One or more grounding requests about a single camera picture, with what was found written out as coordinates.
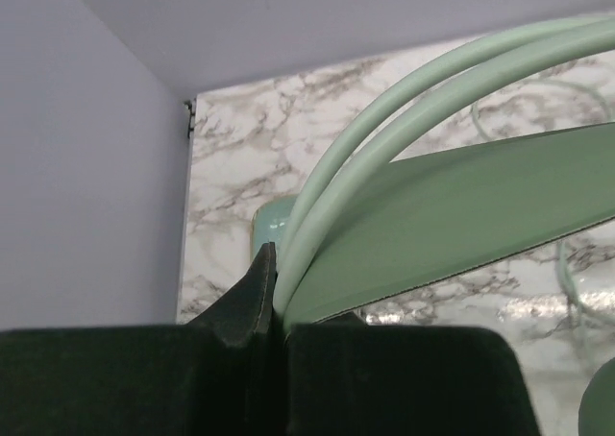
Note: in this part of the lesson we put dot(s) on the mint green rectangular tray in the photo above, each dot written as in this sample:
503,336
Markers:
268,224

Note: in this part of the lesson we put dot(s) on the mint green wired headphones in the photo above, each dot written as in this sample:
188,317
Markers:
421,215

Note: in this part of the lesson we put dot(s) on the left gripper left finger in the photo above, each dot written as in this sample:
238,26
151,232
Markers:
206,377

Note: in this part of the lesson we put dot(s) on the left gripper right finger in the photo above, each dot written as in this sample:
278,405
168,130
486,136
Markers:
352,379

